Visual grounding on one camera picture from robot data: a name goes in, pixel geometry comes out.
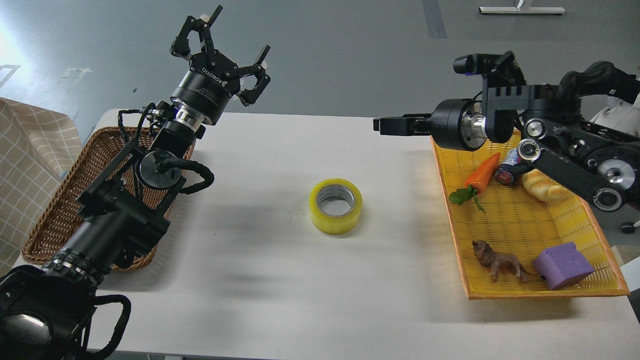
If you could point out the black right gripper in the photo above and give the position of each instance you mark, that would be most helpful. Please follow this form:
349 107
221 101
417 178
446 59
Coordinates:
452 122

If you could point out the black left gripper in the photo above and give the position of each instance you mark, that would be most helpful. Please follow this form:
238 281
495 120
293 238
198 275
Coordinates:
207 90

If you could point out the yellow tape roll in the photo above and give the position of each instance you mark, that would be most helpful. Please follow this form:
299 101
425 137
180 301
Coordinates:
335 189

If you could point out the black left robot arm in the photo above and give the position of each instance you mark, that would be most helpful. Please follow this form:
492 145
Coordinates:
53 312

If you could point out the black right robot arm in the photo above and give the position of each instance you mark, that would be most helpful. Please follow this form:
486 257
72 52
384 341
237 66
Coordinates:
598 164

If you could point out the orange toy carrot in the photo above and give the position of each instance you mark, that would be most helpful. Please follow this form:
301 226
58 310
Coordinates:
476 183

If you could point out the small drink can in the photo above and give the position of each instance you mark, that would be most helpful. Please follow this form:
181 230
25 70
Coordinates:
511 168

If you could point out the white stand base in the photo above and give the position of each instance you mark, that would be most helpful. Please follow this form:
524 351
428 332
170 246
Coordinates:
512 10

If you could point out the toy croissant bread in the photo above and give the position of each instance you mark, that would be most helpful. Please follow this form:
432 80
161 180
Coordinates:
544 188

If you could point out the yellow plastic basket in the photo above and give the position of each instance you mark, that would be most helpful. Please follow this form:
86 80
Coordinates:
513 221

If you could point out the brown toy lion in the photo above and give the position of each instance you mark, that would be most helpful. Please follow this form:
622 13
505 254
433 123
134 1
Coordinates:
495 260

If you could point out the beige checkered cloth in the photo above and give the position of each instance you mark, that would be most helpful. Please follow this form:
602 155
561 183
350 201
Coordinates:
37 148

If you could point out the grey trouser leg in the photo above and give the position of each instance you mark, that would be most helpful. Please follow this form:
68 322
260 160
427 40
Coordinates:
621 116

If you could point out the black shoe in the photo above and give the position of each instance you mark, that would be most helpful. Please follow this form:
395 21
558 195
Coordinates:
600 78

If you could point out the purple foam block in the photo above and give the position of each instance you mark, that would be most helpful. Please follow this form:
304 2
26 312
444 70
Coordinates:
562 266

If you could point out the brown wicker basket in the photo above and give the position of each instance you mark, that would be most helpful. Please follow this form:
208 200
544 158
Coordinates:
60 210

